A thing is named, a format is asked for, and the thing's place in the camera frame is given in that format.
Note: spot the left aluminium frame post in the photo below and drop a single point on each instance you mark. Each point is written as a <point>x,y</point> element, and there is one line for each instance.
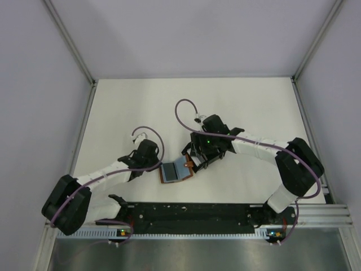
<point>68,40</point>

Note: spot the aluminium frame post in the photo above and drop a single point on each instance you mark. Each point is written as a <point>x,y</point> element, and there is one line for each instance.
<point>318,39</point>
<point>68,40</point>

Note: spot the brown leather card holder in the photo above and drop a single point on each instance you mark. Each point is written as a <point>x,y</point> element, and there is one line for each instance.
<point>176,171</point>

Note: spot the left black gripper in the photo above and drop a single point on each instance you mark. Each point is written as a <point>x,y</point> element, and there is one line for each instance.
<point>156,158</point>

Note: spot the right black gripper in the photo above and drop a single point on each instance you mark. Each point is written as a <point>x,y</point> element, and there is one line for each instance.
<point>197,138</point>

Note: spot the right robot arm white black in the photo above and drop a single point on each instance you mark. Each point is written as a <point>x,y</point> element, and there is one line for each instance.
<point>298,166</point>

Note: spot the right aluminium frame post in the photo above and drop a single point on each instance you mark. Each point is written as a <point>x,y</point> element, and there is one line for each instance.
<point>318,39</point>

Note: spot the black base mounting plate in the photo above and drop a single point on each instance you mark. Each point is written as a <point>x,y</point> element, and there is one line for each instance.
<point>200,218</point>

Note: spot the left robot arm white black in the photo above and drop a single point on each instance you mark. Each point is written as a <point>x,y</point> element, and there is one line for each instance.
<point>75,201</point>

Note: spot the aluminium front rail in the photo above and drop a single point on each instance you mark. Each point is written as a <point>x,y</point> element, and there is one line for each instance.
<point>324,216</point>

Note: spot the black card rack box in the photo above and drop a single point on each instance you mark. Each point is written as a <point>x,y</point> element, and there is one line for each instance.
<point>199,159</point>

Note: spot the grey slotted cable duct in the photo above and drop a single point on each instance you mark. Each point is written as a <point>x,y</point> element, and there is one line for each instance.
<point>113,233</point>

